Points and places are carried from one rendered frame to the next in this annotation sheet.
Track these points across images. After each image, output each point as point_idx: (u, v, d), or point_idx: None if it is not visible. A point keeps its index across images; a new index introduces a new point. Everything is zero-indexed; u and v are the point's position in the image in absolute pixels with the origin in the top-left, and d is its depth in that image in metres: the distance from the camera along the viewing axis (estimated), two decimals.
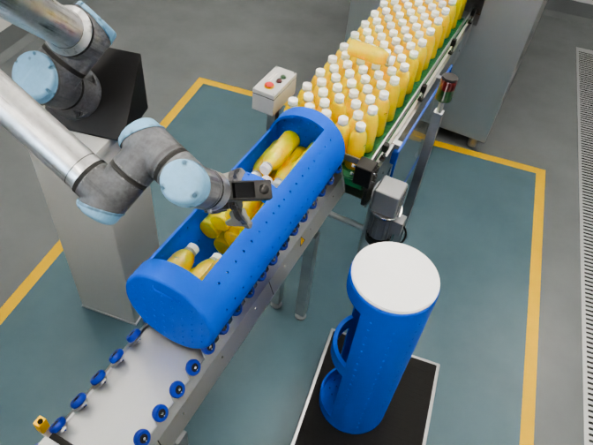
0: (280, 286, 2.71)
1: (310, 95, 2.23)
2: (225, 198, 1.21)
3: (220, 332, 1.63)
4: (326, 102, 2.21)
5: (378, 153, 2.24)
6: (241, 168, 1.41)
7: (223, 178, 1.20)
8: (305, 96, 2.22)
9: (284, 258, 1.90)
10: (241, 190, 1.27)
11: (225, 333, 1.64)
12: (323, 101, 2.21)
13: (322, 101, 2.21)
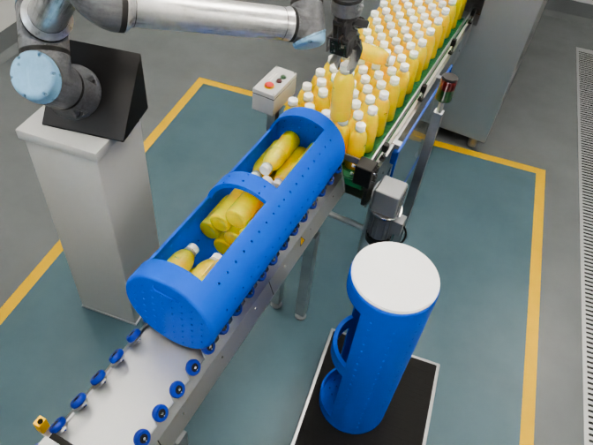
0: (280, 286, 2.71)
1: (310, 95, 2.23)
2: None
3: (220, 332, 1.63)
4: (347, 66, 1.77)
5: (378, 153, 2.24)
6: (335, 60, 1.79)
7: None
8: (305, 96, 2.22)
9: (284, 258, 1.90)
10: None
11: (225, 333, 1.64)
12: (344, 64, 1.78)
13: (342, 65, 1.78)
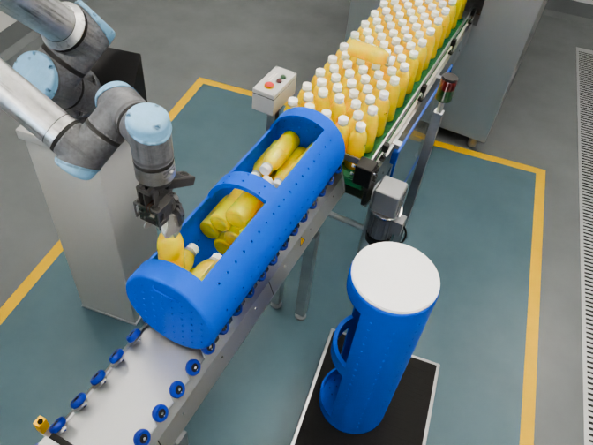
0: (280, 286, 2.71)
1: (310, 95, 2.23)
2: None
3: (220, 332, 1.63)
4: None
5: (378, 153, 2.24)
6: None
7: None
8: (305, 96, 2.22)
9: (284, 258, 1.90)
10: None
11: (225, 333, 1.64)
12: (167, 226, 1.43)
13: (164, 228, 1.43)
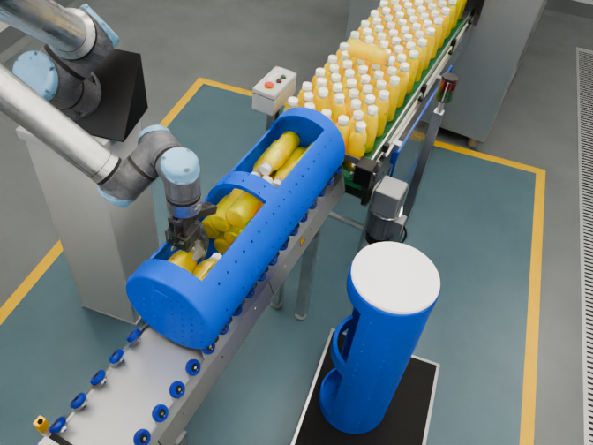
0: (280, 286, 2.71)
1: (310, 95, 2.23)
2: None
3: (220, 332, 1.63)
4: None
5: (378, 153, 2.24)
6: None
7: None
8: (305, 96, 2.22)
9: (284, 258, 1.90)
10: None
11: (225, 333, 1.64)
12: None
13: None
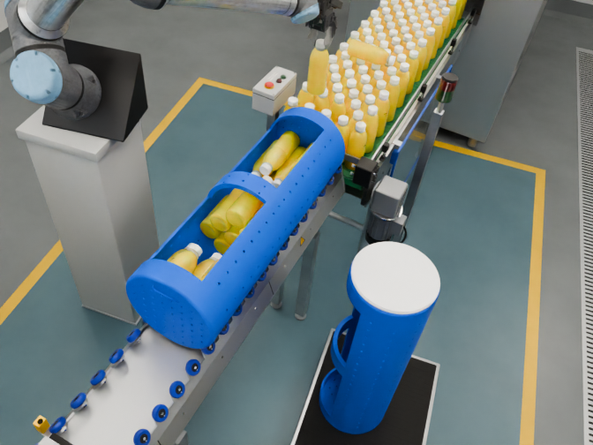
0: (280, 286, 2.71)
1: (323, 42, 1.98)
2: None
3: (220, 332, 1.63)
4: (199, 247, 1.63)
5: (378, 153, 2.24)
6: (312, 36, 1.98)
7: None
8: (318, 43, 1.97)
9: (284, 258, 1.90)
10: None
11: (225, 333, 1.64)
12: (196, 247, 1.64)
13: (195, 245, 1.64)
